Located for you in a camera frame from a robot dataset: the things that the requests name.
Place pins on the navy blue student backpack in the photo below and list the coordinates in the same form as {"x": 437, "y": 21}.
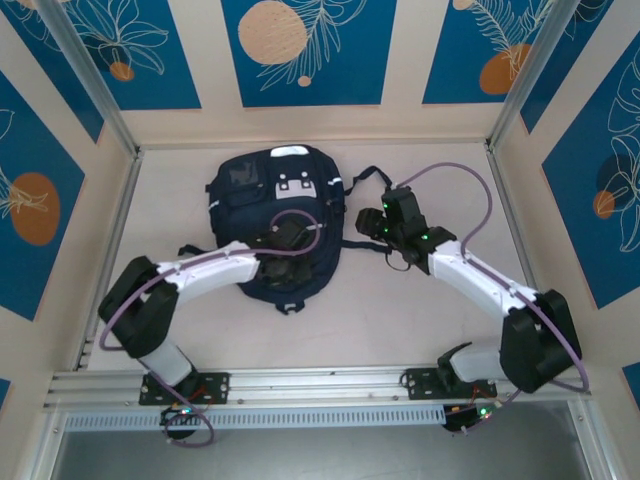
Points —
{"x": 250, "y": 210}

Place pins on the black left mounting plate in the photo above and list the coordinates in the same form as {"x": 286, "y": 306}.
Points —
{"x": 215, "y": 387}

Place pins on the right black controller board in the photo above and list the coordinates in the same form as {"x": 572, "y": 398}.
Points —
{"x": 470, "y": 417}

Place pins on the aluminium right side rail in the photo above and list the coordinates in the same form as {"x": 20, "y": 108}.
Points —
{"x": 512, "y": 220}

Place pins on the aluminium right corner post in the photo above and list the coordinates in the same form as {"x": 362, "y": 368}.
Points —
{"x": 529, "y": 75}

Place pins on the aluminium left side rail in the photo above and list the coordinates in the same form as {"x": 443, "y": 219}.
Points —
{"x": 120, "y": 220}

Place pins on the left black controller board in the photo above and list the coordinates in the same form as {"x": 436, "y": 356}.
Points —
{"x": 182, "y": 412}

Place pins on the black mounting plate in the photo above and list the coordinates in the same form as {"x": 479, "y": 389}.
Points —
{"x": 420, "y": 385}
{"x": 215, "y": 387}

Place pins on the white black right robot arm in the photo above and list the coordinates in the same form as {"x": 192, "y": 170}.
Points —
{"x": 475, "y": 275}

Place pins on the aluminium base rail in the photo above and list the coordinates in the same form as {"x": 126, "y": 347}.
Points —
{"x": 320, "y": 385}

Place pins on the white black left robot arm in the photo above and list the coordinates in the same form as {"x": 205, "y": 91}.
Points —
{"x": 215, "y": 265}

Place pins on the aluminium corner post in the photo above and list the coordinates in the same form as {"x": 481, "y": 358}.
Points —
{"x": 94, "y": 75}
{"x": 529, "y": 75}

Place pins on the blue floral wall panel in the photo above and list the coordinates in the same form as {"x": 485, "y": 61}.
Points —
{"x": 560, "y": 70}
{"x": 340, "y": 75}
{"x": 460, "y": 50}
{"x": 150, "y": 75}
{"x": 30, "y": 280}
{"x": 50, "y": 65}
{"x": 590, "y": 250}

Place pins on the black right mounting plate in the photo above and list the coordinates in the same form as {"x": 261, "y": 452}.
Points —
{"x": 420, "y": 385}

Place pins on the black controller board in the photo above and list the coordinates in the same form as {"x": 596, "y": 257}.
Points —
{"x": 182, "y": 412}
{"x": 470, "y": 417}

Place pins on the aluminium left corner post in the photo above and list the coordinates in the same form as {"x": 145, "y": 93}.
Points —
{"x": 94, "y": 75}

